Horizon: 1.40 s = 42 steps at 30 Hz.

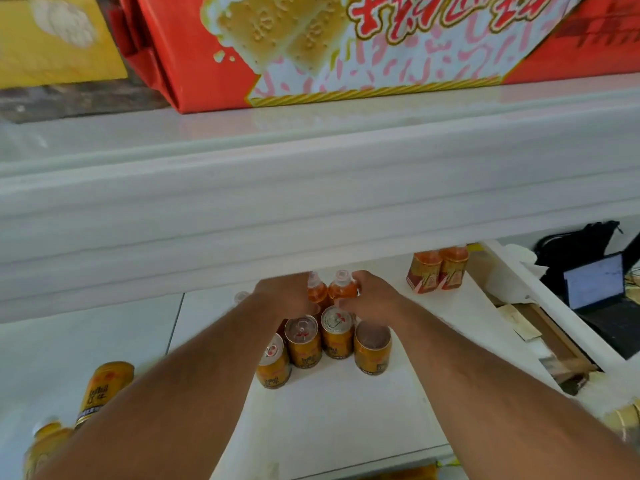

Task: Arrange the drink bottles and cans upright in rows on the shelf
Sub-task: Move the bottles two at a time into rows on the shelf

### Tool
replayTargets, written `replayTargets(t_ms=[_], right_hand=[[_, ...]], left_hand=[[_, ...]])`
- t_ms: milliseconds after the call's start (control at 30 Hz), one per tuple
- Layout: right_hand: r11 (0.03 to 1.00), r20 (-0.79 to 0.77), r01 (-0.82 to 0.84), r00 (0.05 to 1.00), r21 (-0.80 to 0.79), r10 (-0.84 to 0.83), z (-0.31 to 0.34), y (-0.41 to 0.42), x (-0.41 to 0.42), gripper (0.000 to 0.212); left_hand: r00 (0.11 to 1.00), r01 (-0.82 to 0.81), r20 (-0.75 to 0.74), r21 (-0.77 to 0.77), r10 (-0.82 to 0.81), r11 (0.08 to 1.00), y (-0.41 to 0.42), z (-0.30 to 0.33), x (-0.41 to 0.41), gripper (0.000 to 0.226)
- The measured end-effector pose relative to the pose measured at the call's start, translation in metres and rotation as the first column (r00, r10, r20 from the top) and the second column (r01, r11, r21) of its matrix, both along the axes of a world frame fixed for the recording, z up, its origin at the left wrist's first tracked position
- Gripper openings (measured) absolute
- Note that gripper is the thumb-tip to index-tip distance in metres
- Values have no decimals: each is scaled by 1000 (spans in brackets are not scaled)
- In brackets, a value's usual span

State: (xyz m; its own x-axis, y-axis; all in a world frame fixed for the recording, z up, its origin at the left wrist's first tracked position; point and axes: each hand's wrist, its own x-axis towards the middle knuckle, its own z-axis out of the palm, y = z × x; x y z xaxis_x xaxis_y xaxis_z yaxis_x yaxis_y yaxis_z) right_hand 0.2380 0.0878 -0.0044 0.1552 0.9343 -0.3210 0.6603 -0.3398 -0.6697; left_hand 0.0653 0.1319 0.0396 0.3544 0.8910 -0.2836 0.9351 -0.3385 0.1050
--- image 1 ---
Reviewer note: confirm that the white paper roll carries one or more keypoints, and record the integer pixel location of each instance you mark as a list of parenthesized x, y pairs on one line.
[(510, 274)]

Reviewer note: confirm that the white metal shelf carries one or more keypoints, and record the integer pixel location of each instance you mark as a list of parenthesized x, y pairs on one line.
[(350, 409)]

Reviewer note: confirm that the black backpack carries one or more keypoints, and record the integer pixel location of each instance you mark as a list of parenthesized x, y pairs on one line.
[(575, 244)]

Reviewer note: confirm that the person's right forearm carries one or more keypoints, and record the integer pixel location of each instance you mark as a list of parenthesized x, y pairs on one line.
[(500, 414)]

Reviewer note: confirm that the clear jar yellow label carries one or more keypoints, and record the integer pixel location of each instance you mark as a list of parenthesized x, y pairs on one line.
[(50, 54)]

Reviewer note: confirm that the brown cardboard box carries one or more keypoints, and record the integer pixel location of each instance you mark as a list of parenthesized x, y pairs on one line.
[(545, 334)]

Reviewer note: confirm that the black laptop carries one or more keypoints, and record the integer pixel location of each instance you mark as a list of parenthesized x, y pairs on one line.
[(595, 282)]

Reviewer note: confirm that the person's left forearm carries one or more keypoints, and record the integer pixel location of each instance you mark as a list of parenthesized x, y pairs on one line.
[(175, 404)]

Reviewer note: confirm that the red biscuit packet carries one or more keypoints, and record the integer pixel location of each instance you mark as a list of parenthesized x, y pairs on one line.
[(200, 69)]

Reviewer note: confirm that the person's left hand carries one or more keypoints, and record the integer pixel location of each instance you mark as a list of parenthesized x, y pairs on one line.
[(285, 297)]

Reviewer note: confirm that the person's right hand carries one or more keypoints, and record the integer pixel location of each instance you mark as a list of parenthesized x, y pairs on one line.
[(380, 302)]

